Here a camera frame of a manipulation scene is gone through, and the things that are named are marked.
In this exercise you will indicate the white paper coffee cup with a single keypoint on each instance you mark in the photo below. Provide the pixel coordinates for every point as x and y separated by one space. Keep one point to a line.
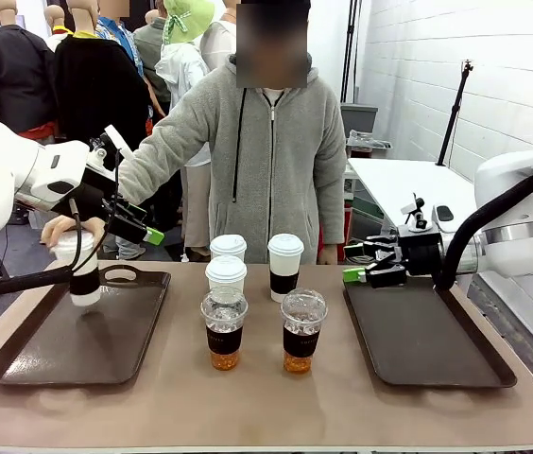
87 288
284 265
225 273
228 246

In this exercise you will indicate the grey sleeved right forearm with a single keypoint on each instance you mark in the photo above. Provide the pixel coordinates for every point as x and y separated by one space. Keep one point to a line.
158 165

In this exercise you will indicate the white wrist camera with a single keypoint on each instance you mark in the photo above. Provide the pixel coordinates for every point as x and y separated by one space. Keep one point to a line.
119 142
417 215

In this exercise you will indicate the grey sleeved left forearm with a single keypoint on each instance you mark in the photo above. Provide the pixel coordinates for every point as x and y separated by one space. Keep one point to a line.
333 222

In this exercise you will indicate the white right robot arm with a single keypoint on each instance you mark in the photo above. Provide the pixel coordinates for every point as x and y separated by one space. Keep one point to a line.
517 217

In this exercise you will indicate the white side table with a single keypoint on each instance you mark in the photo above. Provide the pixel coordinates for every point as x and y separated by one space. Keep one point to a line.
413 189

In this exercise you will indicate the small mannequin with red collar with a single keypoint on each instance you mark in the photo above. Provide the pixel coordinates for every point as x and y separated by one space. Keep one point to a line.
57 28

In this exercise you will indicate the grey storage bin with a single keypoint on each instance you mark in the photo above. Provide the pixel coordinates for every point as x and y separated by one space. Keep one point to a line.
358 118

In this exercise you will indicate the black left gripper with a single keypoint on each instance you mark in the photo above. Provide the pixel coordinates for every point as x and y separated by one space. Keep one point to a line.
94 189

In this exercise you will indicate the mannequin in dark jacket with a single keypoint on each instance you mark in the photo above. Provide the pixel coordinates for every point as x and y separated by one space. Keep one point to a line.
13 80

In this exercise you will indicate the mannequin in olive jacket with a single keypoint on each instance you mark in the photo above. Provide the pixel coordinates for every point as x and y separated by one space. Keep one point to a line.
150 52

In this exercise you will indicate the clear plastic iced drink cup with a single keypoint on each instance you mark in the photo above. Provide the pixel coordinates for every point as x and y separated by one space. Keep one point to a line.
224 331
302 333

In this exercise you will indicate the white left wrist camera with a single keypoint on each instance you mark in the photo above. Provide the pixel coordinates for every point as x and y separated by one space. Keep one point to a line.
119 142

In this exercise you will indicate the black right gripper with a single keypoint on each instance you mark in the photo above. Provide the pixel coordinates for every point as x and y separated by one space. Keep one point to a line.
420 253

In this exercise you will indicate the person's right hand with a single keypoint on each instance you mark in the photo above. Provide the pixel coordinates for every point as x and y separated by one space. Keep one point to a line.
61 227

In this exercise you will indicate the black tripod stand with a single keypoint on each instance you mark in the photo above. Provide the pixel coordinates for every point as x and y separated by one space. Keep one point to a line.
455 109

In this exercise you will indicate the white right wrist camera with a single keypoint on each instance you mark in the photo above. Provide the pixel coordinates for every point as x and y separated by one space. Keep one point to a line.
417 215

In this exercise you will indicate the green sun hat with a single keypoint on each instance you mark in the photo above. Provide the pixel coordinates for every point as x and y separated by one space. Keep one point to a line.
186 19

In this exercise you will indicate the mannequin in white shirt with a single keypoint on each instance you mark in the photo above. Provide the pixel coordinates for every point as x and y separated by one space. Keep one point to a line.
217 45

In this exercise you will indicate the person in grey hoodie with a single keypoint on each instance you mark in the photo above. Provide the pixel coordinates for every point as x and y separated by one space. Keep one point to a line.
271 179

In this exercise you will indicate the mannequin in white jacket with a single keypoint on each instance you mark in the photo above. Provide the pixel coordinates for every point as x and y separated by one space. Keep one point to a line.
181 71

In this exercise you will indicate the person's left hand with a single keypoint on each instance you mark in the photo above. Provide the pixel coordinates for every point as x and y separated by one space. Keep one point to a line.
328 254

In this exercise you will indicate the dark brown serving tray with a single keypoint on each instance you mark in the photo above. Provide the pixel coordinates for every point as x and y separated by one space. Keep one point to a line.
417 336
82 340

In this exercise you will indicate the mannequin in black coat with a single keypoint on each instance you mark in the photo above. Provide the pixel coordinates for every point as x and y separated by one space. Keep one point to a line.
98 90

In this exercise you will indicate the black light stand poles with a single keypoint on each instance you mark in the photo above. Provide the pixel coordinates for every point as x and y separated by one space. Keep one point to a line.
349 47

